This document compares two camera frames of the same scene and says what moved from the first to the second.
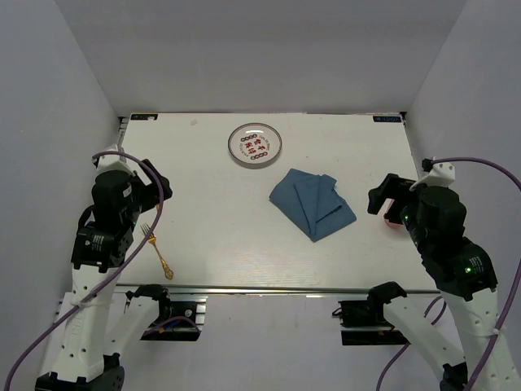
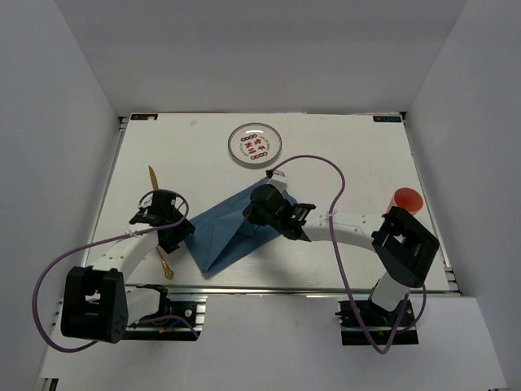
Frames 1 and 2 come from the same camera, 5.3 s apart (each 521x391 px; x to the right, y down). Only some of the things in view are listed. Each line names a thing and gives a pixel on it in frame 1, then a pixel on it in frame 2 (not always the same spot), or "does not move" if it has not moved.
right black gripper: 394,186 → 252,217
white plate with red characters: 254,145 does not move
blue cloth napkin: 313,204 → 224,234
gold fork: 168,272 does not move
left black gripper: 150,190 → 184,228
